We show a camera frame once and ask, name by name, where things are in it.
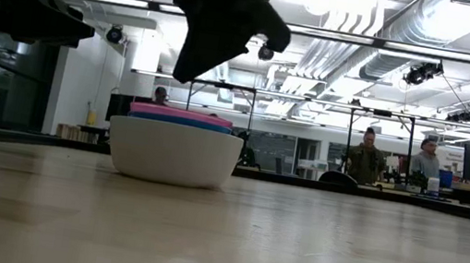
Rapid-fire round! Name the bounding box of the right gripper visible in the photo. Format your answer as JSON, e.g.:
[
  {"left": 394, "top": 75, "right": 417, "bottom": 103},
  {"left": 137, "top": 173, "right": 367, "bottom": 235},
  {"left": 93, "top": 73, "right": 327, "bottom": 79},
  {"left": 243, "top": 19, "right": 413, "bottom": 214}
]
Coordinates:
[{"left": 148, "top": 0, "right": 298, "bottom": 100}]

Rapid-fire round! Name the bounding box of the translucent magenta plastic bowl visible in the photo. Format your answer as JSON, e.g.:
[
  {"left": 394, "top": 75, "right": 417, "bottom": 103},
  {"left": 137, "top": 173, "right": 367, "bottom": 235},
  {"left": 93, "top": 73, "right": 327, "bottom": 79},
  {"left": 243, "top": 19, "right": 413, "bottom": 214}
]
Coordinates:
[{"left": 127, "top": 100, "right": 235, "bottom": 130}]

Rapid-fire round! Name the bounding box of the blue plastic bowl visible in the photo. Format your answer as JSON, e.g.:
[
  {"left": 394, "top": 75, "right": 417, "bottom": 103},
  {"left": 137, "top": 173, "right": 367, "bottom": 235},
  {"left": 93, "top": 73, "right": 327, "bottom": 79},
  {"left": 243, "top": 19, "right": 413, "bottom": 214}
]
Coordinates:
[{"left": 126, "top": 108, "right": 234, "bottom": 136}]

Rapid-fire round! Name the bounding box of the large cream bowl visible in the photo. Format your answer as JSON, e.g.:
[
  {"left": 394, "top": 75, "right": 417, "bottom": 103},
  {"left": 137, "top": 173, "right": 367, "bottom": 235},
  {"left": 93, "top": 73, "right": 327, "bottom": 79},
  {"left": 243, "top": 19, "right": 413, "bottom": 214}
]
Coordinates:
[{"left": 101, "top": 112, "right": 246, "bottom": 195}]

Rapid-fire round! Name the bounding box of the person with cap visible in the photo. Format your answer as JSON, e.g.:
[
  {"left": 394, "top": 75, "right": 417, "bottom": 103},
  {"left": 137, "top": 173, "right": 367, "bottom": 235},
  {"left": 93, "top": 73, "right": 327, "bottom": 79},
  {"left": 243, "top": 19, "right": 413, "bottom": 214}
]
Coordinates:
[{"left": 151, "top": 85, "right": 172, "bottom": 107}]

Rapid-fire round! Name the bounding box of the yellow bottle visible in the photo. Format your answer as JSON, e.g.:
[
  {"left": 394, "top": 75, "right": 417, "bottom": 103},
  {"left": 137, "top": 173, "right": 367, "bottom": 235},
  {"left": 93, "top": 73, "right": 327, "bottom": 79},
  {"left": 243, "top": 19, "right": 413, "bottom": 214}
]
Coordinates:
[{"left": 85, "top": 108, "right": 99, "bottom": 127}]

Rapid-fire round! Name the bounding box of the dark monitor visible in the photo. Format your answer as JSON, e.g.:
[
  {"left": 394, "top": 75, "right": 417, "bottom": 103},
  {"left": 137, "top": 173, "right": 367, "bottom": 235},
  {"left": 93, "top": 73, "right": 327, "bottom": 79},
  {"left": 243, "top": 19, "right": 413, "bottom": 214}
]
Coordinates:
[{"left": 104, "top": 91, "right": 153, "bottom": 129}]

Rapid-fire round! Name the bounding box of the person with hair bun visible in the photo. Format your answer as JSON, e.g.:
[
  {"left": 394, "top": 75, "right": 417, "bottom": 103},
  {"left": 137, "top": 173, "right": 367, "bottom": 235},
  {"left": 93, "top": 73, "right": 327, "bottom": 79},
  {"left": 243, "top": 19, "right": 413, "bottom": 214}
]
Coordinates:
[{"left": 343, "top": 124, "right": 392, "bottom": 189}]

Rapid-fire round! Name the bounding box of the person in grey top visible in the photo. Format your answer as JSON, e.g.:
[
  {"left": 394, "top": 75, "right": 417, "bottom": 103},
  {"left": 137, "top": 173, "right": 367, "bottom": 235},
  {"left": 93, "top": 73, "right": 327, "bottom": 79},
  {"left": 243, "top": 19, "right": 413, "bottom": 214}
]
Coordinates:
[{"left": 407, "top": 135, "right": 446, "bottom": 182}]

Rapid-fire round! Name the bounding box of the white plastic container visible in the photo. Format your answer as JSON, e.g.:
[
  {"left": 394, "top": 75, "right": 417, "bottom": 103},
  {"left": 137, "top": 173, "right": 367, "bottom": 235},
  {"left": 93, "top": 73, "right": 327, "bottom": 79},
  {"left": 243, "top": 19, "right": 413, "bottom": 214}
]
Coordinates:
[{"left": 425, "top": 176, "right": 441, "bottom": 197}]

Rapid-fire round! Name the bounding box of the blue storage bin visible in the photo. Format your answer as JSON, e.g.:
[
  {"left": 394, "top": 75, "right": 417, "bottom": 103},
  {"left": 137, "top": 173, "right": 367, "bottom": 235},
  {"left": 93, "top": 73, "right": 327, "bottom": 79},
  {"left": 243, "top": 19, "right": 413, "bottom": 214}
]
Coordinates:
[{"left": 436, "top": 169, "right": 455, "bottom": 190}]

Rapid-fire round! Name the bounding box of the black background workbench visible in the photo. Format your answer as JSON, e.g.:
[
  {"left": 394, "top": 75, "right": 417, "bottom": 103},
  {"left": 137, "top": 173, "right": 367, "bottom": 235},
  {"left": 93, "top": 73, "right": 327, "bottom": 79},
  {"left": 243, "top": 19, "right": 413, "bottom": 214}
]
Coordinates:
[{"left": 230, "top": 153, "right": 470, "bottom": 224}]

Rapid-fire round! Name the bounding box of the black metal frame rig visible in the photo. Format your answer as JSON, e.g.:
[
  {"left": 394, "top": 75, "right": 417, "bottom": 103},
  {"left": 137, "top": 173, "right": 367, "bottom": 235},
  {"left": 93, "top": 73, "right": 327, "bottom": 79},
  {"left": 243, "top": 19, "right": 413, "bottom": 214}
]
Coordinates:
[{"left": 120, "top": 66, "right": 422, "bottom": 183}]

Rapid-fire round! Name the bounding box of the overhead black frame bar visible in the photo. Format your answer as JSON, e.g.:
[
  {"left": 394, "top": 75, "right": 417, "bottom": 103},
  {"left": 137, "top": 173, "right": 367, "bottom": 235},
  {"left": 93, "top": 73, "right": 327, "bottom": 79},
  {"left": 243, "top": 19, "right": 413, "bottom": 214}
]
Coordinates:
[{"left": 44, "top": 0, "right": 470, "bottom": 64}]

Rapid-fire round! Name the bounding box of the black ceiling camera cluster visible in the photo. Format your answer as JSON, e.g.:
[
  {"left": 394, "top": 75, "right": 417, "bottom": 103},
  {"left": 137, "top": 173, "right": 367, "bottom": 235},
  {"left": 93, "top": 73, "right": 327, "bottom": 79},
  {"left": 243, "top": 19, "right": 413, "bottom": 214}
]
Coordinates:
[{"left": 402, "top": 57, "right": 446, "bottom": 91}]

